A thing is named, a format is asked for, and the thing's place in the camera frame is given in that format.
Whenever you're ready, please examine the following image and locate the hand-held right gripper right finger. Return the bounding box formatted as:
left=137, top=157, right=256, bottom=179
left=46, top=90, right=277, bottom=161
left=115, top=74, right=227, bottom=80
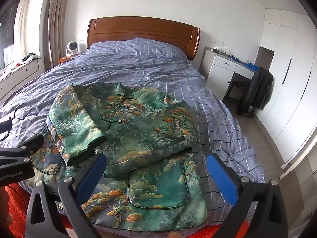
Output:
left=207, top=153, right=290, bottom=238

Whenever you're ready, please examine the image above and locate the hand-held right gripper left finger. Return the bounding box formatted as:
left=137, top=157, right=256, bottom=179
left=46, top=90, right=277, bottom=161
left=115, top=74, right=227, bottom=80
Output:
left=25, top=152, right=108, bottom=238

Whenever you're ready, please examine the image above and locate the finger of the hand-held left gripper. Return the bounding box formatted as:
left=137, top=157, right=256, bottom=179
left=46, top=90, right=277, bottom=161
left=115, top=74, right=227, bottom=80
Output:
left=0, top=134, right=45, bottom=158
left=0, top=119, right=13, bottom=141

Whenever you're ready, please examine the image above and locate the green printed jacket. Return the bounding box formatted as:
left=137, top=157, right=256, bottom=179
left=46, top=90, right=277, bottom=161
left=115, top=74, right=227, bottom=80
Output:
left=30, top=82, right=207, bottom=228

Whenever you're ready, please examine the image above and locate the clothes pile on cabinet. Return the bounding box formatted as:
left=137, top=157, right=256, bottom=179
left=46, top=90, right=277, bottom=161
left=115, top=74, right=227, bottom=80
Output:
left=21, top=52, right=41, bottom=62

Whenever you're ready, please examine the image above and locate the white window cabinet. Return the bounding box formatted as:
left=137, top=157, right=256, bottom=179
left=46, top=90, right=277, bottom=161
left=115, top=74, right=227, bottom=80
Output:
left=0, top=57, right=41, bottom=100

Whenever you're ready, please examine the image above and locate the wooden nightstand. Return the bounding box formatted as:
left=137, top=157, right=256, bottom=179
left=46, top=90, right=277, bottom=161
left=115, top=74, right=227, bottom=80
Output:
left=58, top=55, right=75, bottom=65

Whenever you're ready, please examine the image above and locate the white desk fan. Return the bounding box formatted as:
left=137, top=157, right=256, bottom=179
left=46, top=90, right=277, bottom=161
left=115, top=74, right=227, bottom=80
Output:
left=66, top=41, right=79, bottom=55

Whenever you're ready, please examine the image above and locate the white desk with drawers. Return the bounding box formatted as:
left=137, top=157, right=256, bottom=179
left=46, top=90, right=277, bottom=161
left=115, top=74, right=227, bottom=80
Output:
left=198, top=46, right=256, bottom=101

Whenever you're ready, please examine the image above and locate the white wardrobe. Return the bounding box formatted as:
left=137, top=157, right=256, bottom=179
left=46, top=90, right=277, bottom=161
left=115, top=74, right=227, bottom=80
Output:
left=253, top=8, right=317, bottom=172

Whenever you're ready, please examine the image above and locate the beige curtain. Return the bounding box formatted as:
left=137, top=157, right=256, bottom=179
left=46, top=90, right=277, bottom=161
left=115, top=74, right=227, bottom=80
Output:
left=45, top=0, right=73, bottom=70

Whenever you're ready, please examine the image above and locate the bed with blue checked bedding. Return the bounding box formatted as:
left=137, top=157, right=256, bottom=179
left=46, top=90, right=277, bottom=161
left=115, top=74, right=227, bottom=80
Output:
left=0, top=37, right=266, bottom=230

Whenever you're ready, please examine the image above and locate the wooden bed headboard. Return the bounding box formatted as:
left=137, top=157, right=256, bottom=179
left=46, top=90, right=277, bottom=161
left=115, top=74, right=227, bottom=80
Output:
left=87, top=17, right=201, bottom=61

